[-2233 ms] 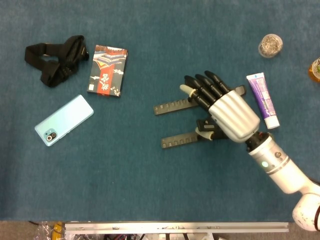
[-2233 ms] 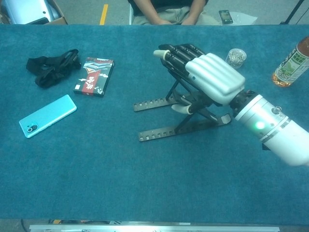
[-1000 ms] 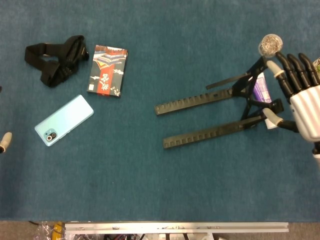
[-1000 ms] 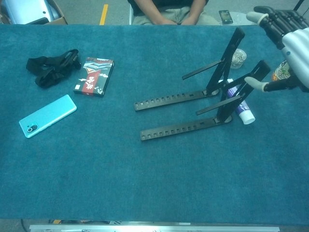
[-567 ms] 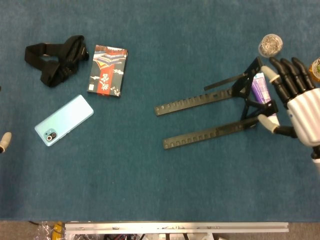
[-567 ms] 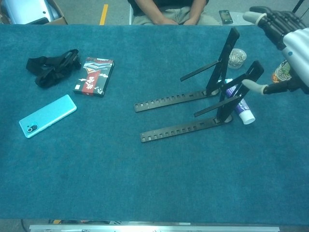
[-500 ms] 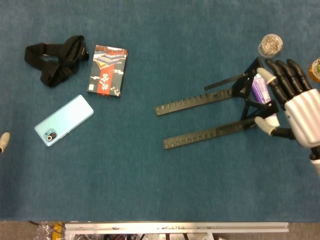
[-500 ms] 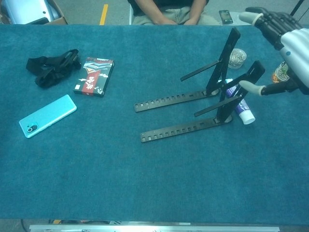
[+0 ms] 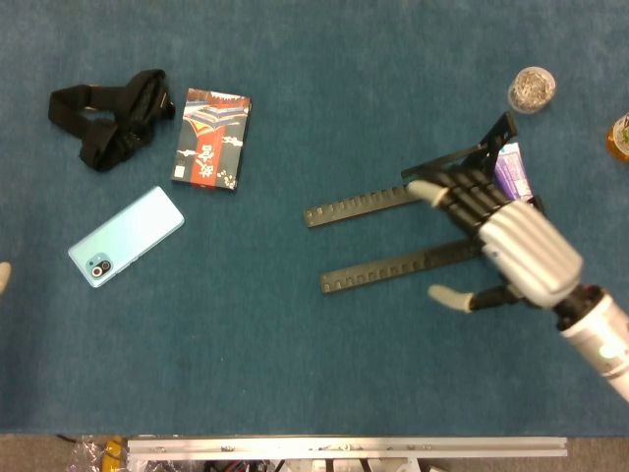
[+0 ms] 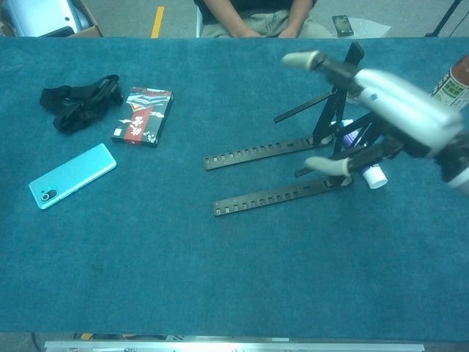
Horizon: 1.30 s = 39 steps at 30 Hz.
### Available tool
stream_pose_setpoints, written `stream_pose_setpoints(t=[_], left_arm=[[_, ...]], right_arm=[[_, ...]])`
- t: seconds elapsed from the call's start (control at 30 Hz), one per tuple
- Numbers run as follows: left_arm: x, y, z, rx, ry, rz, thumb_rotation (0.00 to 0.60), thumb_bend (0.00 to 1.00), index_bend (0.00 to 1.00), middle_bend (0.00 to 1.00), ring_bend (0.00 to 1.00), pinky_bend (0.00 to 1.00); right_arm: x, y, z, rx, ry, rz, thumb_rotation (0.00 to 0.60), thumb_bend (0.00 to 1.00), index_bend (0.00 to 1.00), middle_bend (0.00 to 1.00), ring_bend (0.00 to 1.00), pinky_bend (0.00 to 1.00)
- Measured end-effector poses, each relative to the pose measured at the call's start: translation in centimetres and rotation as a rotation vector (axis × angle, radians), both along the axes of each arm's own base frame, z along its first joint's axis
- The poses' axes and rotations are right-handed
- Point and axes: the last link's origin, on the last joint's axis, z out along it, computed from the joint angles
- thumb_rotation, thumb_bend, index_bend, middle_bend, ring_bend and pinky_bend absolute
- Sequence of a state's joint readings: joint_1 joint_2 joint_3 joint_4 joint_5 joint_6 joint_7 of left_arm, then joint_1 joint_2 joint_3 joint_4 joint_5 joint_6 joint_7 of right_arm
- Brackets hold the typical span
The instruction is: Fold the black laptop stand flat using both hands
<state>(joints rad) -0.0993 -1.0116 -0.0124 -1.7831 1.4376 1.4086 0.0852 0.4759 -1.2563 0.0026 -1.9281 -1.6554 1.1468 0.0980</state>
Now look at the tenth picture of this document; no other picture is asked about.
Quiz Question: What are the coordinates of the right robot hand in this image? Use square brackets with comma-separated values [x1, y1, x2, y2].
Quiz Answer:
[281, 50, 465, 175]

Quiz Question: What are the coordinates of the black folding laptop stand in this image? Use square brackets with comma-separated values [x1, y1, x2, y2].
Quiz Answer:
[203, 40, 389, 217]

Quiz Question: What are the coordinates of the amber tea bottle green label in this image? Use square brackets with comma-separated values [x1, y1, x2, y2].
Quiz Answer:
[428, 54, 469, 111]

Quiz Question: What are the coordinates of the purple white toothpaste tube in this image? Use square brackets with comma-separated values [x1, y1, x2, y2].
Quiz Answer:
[329, 119, 388, 190]

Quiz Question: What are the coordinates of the white paper sheet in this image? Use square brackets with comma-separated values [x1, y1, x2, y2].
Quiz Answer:
[347, 18, 392, 38]

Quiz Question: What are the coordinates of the black tripod leg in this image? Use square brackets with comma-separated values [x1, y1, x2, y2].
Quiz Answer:
[424, 0, 465, 37]

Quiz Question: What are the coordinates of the black phone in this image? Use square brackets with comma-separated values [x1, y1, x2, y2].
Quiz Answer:
[331, 15, 355, 37]

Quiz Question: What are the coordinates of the seated person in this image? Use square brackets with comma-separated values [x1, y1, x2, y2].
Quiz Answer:
[193, 0, 323, 39]

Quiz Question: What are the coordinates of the teal table cloth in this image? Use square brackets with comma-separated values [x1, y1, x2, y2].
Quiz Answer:
[0, 35, 469, 340]

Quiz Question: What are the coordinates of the patterned red black card box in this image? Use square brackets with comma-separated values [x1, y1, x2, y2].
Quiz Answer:
[111, 86, 175, 148]

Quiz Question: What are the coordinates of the cardboard box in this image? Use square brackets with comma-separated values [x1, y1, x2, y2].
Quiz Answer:
[0, 0, 103, 38]

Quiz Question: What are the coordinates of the light blue smartphone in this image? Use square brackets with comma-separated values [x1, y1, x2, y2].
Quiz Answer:
[28, 142, 118, 210]

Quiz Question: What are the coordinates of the aluminium frame rail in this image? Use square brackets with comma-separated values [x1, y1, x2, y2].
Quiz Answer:
[43, 340, 426, 352]

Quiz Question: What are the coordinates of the black elastic strap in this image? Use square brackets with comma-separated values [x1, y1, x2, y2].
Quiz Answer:
[39, 74, 125, 135]

